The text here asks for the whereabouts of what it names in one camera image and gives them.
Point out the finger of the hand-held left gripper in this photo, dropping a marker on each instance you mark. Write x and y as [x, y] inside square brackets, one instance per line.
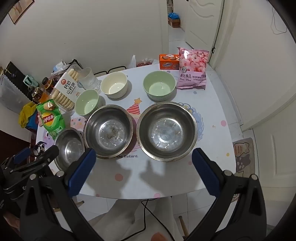
[47, 155]
[22, 154]

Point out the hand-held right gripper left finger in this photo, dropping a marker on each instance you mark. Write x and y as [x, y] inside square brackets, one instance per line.
[81, 171]

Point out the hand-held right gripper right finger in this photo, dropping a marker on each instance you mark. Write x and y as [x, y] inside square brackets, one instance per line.
[204, 171]

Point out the small steel bowl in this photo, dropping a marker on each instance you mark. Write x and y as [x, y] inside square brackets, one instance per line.
[68, 146]

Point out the medium steel bowl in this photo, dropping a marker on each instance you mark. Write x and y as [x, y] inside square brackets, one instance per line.
[108, 132]

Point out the large steel bowl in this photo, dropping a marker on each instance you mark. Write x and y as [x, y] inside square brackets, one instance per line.
[166, 136]

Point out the small green ceramic bowl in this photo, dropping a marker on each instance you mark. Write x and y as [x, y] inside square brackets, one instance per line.
[86, 104]

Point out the cream ceramic bowl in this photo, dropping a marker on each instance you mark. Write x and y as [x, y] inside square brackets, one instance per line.
[114, 85]

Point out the large green ceramic bowl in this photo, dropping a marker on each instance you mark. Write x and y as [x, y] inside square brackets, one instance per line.
[159, 85]

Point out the green chips bag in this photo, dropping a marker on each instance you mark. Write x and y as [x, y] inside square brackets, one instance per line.
[52, 122]

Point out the blue snack packet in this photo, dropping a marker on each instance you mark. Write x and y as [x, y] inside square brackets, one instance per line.
[32, 122]

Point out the cat floor mat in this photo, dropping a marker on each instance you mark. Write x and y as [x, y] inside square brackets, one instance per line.
[242, 157]

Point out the yellow plastic bag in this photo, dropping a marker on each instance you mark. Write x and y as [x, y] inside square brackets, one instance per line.
[26, 113]

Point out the wooden stool leg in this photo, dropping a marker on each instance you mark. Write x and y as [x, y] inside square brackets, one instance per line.
[182, 226]

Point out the orange drink bottle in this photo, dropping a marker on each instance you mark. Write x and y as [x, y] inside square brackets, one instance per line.
[37, 93]

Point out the grey zigzag-edged bag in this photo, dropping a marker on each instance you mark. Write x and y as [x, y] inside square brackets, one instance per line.
[11, 92]

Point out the biscuit tray pack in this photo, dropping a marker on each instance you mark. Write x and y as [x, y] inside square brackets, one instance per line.
[67, 89]

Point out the dark tea bottle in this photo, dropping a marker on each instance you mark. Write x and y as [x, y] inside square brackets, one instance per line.
[47, 83]

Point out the green white carton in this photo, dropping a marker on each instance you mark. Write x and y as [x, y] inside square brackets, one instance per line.
[29, 80]

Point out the black paper bag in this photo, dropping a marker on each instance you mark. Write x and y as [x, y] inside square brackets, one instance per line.
[15, 70]

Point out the clear glass cup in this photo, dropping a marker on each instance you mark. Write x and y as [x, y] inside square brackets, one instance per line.
[89, 78]

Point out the pink snack bag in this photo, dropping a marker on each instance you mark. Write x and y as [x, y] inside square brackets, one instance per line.
[192, 69]

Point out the orange biscuit box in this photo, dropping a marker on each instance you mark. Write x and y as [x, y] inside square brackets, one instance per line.
[167, 62]

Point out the white plastic bag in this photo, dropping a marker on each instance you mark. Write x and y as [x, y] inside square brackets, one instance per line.
[140, 62]

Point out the white panel door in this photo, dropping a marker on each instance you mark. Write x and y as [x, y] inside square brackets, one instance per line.
[201, 25]

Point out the cardboard box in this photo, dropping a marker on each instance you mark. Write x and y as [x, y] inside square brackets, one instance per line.
[174, 23]

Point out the blue plastic bag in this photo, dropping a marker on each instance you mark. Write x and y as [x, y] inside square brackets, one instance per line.
[173, 15]

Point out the wall picture frame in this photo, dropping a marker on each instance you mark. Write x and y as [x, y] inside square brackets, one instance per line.
[18, 10]

